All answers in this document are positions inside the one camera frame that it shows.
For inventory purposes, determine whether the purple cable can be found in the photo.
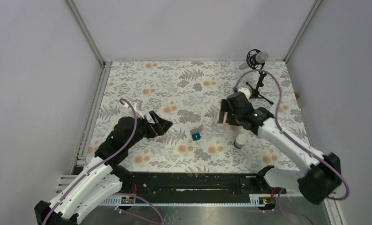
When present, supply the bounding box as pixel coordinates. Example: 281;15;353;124
232;68;350;201
41;98;139;225

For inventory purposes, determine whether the left aluminium frame rail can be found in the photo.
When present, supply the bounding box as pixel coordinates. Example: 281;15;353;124
64;0;106;67

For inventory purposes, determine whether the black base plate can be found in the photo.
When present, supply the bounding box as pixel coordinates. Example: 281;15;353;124
120;172;280;202

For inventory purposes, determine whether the right aluminium frame rail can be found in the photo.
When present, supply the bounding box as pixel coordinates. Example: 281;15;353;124
283;0;323;64

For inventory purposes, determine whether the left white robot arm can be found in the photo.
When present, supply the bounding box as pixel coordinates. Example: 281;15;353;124
34;111;173;225

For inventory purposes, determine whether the microphone on black tripod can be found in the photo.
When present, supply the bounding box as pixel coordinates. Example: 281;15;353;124
238;49;275;105

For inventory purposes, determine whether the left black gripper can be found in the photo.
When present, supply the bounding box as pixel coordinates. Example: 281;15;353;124
126;111;172;149

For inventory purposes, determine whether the white slotted cable duct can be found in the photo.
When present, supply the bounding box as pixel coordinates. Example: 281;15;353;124
99;195;276;207

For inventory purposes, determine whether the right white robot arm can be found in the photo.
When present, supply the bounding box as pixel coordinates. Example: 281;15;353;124
218;92;342;205

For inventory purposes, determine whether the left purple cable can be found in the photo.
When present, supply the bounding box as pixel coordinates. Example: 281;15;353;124
41;98;139;225

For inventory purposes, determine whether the aluminium frame rail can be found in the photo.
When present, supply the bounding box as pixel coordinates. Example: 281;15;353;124
64;0;106;67
283;0;323;64

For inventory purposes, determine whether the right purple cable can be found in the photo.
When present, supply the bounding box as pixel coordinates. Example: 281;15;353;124
232;68;350;201

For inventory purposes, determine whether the white pill bottle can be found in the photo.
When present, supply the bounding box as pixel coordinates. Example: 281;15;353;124
233;134;247;149

